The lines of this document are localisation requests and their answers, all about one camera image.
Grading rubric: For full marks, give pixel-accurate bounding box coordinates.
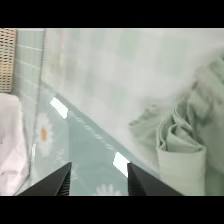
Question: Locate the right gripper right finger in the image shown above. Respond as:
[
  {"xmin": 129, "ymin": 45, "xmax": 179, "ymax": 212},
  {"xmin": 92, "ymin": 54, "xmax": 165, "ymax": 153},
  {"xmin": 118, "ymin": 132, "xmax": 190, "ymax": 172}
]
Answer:
[{"xmin": 126, "ymin": 162, "xmax": 184, "ymax": 197}]

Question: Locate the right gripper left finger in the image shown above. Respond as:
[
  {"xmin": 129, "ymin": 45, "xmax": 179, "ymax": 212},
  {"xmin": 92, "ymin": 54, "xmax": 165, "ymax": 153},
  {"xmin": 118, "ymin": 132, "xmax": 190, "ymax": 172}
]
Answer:
[{"xmin": 18, "ymin": 161, "xmax": 73, "ymax": 197}]

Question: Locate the pale green garment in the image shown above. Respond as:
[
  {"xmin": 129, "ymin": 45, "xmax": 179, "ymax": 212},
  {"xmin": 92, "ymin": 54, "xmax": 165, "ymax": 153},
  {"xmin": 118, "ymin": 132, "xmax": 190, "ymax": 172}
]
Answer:
[{"xmin": 128, "ymin": 48, "xmax": 224, "ymax": 197}]

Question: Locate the white garment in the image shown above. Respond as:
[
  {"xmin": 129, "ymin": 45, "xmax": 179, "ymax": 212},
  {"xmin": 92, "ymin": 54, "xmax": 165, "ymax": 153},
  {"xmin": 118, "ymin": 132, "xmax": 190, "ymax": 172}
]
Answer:
[{"xmin": 0, "ymin": 92, "xmax": 30, "ymax": 197}]

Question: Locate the beige woven basket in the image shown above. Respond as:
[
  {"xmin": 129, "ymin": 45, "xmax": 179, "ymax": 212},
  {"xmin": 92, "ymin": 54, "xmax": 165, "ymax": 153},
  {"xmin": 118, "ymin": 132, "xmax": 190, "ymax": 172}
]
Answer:
[{"xmin": 0, "ymin": 28, "xmax": 18, "ymax": 94}]

